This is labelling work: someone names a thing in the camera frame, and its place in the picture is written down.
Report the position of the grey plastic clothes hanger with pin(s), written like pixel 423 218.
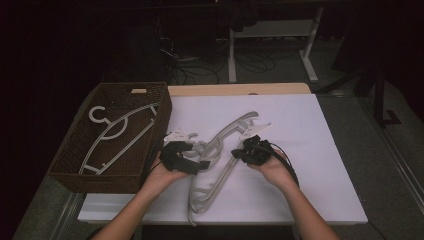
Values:
pixel 230 128
pixel 126 148
pixel 221 181

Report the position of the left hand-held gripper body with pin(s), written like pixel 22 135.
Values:
pixel 175 161

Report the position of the white metal desk frame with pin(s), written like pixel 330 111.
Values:
pixel 276 28

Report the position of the dark metal stand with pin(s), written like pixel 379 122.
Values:
pixel 380 100

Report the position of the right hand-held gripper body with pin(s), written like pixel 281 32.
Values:
pixel 260 151

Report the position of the person's right hand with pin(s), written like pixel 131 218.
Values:
pixel 275 173

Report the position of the brown woven basket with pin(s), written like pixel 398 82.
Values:
pixel 73 180

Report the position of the person's left hand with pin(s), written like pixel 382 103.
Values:
pixel 161 178

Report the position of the dark hanging cloth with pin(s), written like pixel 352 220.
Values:
pixel 240 16

